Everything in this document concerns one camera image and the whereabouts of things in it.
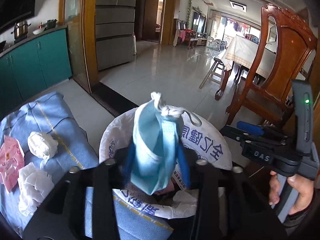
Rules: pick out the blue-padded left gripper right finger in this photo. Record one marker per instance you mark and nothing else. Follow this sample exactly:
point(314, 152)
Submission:
point(228, 206)

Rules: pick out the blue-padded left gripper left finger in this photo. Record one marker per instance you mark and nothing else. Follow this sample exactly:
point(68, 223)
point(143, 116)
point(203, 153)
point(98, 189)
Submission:
point(62, 214)

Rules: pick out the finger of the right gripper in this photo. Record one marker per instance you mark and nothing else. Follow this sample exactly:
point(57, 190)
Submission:
point(251, 129)

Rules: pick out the white plastic bag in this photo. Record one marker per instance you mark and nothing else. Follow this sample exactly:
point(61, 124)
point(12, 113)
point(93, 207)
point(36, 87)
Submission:
point(35, 185)

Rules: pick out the light blue face mask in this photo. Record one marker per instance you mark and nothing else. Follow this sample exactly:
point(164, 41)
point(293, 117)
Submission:
point(156, 145)

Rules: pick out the white bag-lined trash bin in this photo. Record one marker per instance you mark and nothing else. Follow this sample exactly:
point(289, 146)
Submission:
point(205, 140)

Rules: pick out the teal kitchen base cabinets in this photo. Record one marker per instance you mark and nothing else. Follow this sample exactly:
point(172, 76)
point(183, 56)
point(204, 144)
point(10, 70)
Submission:
point(33, 65)

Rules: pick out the wooden stool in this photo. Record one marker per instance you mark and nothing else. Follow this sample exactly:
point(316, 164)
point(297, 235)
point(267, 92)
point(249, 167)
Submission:
point(215, 73)

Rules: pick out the white crumpled tissue ball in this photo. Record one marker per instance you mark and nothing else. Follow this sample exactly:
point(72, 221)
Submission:
point(42, 145)

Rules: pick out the dining table with cloth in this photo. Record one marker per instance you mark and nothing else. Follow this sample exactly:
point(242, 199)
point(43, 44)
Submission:
point(243, 52)

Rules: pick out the pink crumpled plastic wrapper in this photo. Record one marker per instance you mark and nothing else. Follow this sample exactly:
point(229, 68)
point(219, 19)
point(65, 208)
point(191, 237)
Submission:
point(12, 160)

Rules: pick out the light blue checked tablecloth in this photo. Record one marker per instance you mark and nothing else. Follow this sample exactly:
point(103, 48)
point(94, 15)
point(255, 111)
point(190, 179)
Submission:
point(50, 114)

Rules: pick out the brown wooden dining chair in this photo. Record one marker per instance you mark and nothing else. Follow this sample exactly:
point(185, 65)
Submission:
point(295, 42)

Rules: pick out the ceiling air conditioner vent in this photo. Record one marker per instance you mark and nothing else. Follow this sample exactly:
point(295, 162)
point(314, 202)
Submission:
point(238, 6)

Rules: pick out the silver grey refrigerator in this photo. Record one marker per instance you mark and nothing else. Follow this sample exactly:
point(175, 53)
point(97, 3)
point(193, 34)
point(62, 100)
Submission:
point(114, 28)

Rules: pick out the white bowl on counter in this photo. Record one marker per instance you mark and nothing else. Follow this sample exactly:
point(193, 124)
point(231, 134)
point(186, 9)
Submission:
point(38, 31)

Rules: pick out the stainless steel stock pot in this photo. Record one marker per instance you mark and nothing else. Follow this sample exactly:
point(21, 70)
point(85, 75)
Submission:
point(21, 29)

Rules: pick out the small black pot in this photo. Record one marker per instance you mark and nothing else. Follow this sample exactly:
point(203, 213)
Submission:
point(50, 24)

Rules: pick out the black range hood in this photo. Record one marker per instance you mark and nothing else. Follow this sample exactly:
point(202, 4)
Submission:
point(13, 11)

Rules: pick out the wooden sliding door frame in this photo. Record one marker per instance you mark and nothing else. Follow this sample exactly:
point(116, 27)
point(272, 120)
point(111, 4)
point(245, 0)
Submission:
point(79, 18)

